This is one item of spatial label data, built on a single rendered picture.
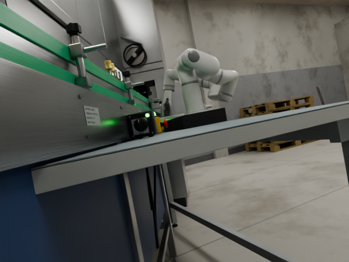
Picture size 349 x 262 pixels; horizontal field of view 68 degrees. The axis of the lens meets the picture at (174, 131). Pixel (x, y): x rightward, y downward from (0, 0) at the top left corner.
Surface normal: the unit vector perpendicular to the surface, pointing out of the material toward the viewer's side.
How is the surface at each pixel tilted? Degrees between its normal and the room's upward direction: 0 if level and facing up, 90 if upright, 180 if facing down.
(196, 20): 90
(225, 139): 90
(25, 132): 90
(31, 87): 90
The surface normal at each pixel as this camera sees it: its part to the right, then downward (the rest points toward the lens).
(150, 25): -0.05, 0.03
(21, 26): 0.98, -0.18
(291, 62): 0.40, -0.06
